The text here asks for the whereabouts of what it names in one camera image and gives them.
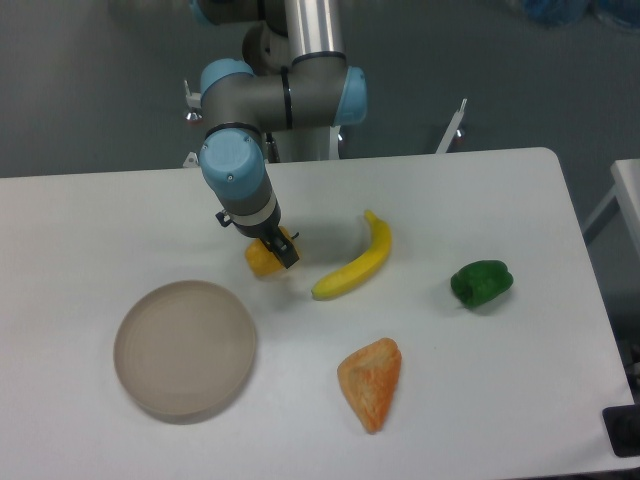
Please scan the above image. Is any orange croissant pastry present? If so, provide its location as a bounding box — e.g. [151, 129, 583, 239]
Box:
[337, 338, 402, 434]

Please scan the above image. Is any beige round plate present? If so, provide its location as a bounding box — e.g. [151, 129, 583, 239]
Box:
[113, 280, 257, 424]

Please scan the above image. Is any black device at table edge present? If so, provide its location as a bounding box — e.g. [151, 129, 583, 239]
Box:
[602, 404, 640, 458]

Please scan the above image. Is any yellow banana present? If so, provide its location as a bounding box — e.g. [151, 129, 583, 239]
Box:
[311, 210, 393, 301]

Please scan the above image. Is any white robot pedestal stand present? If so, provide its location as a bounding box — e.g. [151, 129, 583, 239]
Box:
[180, 19, 469, 169]

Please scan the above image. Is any white side table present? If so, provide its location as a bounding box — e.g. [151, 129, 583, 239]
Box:
[581, 159, 639, 251]

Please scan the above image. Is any green bell pepper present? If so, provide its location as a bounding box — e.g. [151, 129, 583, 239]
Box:
[450, 260, 514, 308]

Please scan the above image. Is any yellow bell pepper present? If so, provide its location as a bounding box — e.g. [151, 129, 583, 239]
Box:
[244, 239, 285, 278]

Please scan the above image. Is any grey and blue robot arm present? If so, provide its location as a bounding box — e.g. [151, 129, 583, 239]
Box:
[190, 1, 367, 268]

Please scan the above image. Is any blue bag in background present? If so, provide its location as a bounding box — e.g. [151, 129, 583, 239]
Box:
[508, 0, 639, 34]

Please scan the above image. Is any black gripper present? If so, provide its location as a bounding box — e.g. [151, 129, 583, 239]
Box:
[216, 204, 300, 269]

